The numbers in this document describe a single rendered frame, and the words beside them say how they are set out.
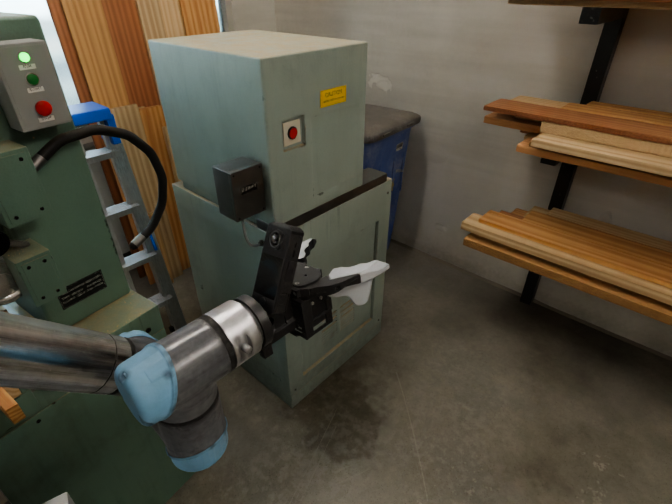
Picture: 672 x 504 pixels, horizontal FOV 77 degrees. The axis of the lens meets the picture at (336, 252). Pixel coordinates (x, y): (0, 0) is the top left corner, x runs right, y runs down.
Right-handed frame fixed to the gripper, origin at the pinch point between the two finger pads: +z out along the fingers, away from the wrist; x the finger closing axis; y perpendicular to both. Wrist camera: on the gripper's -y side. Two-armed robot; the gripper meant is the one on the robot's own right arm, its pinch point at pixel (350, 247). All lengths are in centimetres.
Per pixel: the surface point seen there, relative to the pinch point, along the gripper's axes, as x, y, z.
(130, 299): -78, 33, -12
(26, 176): -65, -9, -25
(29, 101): -66, -23, -19
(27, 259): -65, 7, -31
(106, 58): -201, -28, 49
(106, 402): -70, 55, -29
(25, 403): -51, 30, -44
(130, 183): -149, 20, 23
